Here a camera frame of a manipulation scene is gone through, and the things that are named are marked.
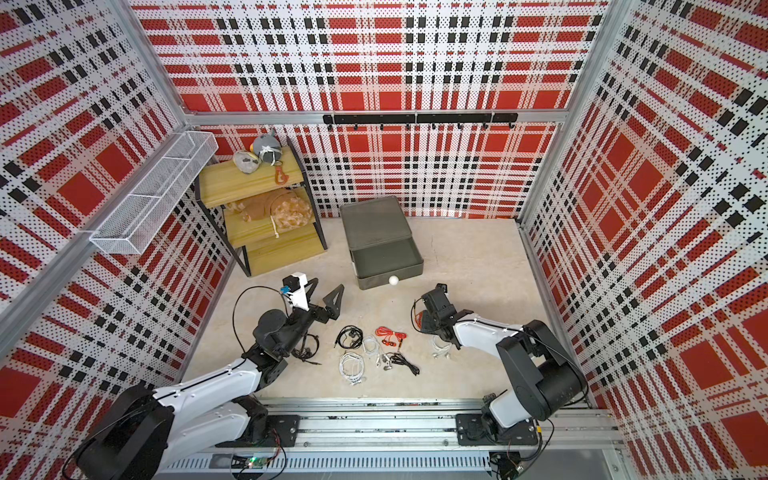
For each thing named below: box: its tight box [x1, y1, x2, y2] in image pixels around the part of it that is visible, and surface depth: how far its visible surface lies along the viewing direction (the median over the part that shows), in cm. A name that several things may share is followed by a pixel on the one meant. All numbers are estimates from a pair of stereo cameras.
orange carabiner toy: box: [275, 165, 289, 185], surface depth 88 cm
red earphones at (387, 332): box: [375, 326, 408, 352], surface depth 92 cm
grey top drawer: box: [350, 236, 424, 290], surface depth 89 cm
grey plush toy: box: [253, 133, 283, 167], surface depth 88 cm
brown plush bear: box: [226, 188, 313, 229], surface depth 91 cm
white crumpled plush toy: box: [232, 150, 261, 175], surface depth 86 cm
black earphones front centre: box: [389, 352, 420, 376], surface depth 87 cm
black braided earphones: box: [333, 325, 364, 349], surface depth 92 cm
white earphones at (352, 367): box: [339, 353, 364, 386], surface depth 85 cm
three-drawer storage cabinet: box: [340, 196, 424, 291], surface depth 91 cm
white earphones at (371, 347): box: [362, 336, 393, 371], surface depth 88 cm
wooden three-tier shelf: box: [195, 137, 328, 277], surface depth 90 cm
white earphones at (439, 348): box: [431, 334, 452, 360], surface depth 88 cm
